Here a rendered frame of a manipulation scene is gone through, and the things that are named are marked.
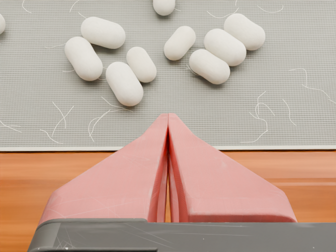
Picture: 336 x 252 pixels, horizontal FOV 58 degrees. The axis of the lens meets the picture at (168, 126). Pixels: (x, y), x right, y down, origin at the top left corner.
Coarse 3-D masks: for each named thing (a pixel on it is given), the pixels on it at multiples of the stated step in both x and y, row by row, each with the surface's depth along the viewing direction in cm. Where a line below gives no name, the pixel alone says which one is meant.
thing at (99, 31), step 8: (88, 24) 24; (96, 24) 24; (104, 24) 24; (112, 24) 24; (88, 32) 24; (96, 32) 24; (104, 32) 24; (112, 32) 24; (120, 32) 24; (88, 40) 24; (96, 40) 24; (104, 40) 24; (112, 40) 24; (120, 40) 24; (112, 48) 25
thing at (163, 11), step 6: (156, 0) 25; (162, 0) 24; (168, 0) 24; (174, 0) 25; (156, 6) 25; (162, 6) 25; (168, 6) 25; (174, 6) 25; (162, 12) 25; (168, 12) 25
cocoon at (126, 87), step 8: (112, 64) 23; (120, 64) 23; (112, 72) 23; (120, 72) 23; (128, 72) 23; (112, 80) 23; (120, 80) 23; (128, 80) 23; (136, 80) 23; (112, 88) 23; (120, 88) 23; (128, 88) 22; (136, 88) 23; (120, 96) 23; (128, 96) 23; (136, 96) 23; (128, 104) 23
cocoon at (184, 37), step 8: (176, 32) 24; (184, 32) 24; (192, 32) 24; (168, 40) 24; (176, 40) 24; (184, 40) 24; (192, 40) 24; (168, 48) 24; (176, 48) 24; (184, 48) 24; (168, 56) 24; (176, 56) 24
